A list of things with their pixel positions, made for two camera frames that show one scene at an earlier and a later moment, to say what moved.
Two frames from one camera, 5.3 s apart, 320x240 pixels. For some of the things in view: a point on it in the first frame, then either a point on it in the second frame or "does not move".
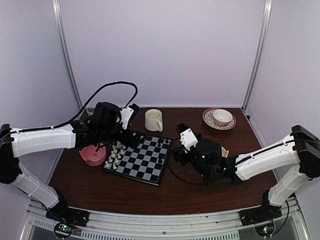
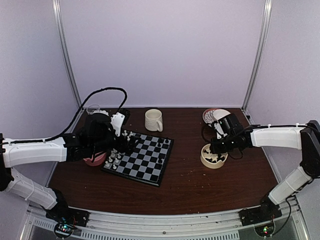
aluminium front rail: [219, 225] does not move
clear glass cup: [90, 110] does not move
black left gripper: [135, 141] to [131, 146]
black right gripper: [178, 153] to [215, 148]
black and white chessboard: [145, 162] does not move
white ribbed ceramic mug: [153, 120] does not move
